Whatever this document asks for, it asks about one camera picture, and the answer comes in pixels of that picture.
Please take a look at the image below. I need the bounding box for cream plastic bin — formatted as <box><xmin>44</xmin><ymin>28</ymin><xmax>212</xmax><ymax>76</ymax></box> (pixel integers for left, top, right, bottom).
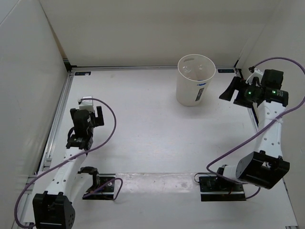
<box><xmin>176</xmin><ymin>54</ymin><xmax>216</xmax><ymax>107</ymax></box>

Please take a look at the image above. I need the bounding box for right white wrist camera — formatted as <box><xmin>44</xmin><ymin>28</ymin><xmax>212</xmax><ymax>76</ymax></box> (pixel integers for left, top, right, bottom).
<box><xmin>245</xmin><ymin>66</ymin><xmax>264</xmax><ymax>86</ymax></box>

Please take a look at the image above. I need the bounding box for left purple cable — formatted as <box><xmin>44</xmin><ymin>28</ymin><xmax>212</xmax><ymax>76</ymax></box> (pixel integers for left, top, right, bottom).
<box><xmin>14</xmin><ymin>97</ymin><xmax>123</xmax><ymax>228</ymax></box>

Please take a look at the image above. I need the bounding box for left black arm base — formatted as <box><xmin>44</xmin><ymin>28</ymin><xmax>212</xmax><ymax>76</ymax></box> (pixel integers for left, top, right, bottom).
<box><xmin>82</xmin><ymin>175</ymin><xmax>123</xmax><ymax>201</ymax></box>

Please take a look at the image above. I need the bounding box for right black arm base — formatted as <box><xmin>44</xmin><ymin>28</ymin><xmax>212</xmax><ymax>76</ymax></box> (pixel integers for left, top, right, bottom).
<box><xmin>194</xmin><ymin>173</ymin><xmax>246</xmax><ymax>202</ymax></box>

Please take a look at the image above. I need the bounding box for clear plastic bottle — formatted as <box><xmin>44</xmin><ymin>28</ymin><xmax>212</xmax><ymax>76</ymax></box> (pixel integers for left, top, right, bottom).
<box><xmin>182</xmin><ymin>63</ymin><xmax>204</xmax><ymax>81</ymax></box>

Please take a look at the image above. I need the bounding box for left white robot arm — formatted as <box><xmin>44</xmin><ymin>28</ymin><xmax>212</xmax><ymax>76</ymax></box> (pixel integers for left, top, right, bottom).
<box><xmin>32</xmin><ymin>105</ymin><xmax>104</xmax><ymax>229</ymax></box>

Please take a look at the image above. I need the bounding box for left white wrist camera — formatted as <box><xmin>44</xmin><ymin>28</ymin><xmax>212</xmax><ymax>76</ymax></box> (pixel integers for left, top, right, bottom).
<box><xmin>78</xmin><ymin>96</ymin><xmax>94</xmax><ymax>113</ymax></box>

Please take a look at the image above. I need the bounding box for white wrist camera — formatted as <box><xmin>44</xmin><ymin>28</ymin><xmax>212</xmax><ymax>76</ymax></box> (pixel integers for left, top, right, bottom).
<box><xmin>245</xmin><ymin>66</ymin><xmax>264</xmax><ymax>86</ymax></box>
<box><xmin>78</xmin><ymin>96</ymin><xmax>94</xmax><ymax>113</ymax></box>

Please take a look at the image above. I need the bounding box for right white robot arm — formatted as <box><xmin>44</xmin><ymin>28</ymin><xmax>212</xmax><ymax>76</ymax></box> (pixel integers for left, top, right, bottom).
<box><xmin>214</xmin><ymin>70</ymin><xmax>290</xmax><ymax>191</ymax></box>

